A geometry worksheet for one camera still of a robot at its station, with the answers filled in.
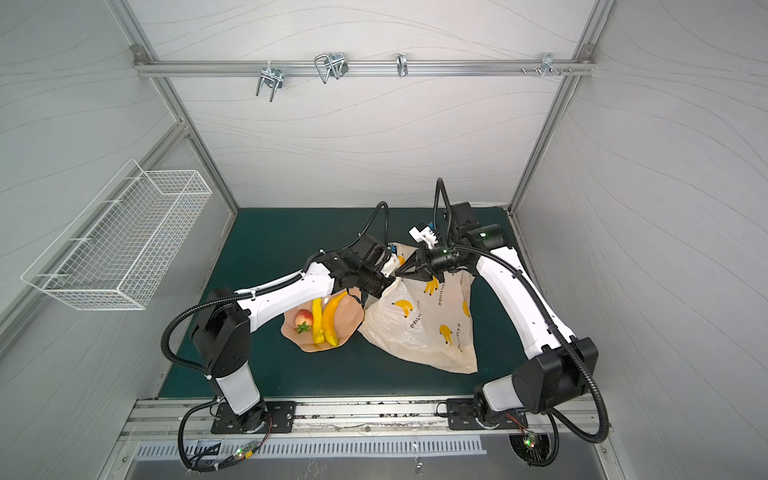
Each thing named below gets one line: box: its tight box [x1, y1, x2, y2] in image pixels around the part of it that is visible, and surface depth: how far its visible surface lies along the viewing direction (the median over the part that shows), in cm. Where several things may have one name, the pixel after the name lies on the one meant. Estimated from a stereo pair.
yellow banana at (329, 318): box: [323, 292, 348, 347], surface depth 92 cm
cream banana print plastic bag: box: [358, 243, 478, 374], surface depth 75 cm
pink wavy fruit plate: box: [280, 292, 365, 352], surface depth 87 cm
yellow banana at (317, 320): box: [312, 298, 325, 344], surface depth 88 cm
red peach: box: [294, 309, 314, 334], surface depth 86 cm
